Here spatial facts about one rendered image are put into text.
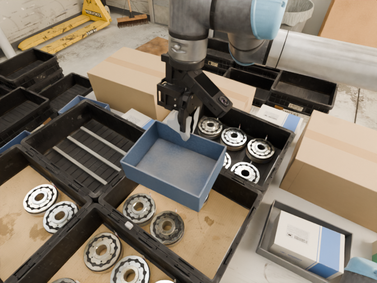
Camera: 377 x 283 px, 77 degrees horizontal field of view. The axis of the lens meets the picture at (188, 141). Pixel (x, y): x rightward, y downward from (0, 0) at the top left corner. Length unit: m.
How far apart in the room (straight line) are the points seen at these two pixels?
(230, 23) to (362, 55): 0.26
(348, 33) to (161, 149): 2.72
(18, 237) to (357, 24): 3.10
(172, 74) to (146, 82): 0.66
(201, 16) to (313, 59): 0.23
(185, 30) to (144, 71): 0.83
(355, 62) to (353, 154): 0.53
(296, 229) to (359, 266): 0.32
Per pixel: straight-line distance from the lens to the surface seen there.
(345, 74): 0.55
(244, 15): 0.42
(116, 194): 0.80
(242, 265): 0.90
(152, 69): 1.26
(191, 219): 0.79
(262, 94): 2.03
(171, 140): 0.65
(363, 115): 2.87
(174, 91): 0.51
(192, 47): 0.46
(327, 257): 0.90
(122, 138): 1.02
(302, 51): 0.53
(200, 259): 0.75
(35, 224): 0.92
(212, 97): 0.48
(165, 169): 0.60
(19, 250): 0.91
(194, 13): 0.44
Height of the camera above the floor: 1.56
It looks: 49 degrees down
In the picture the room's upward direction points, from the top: straight up
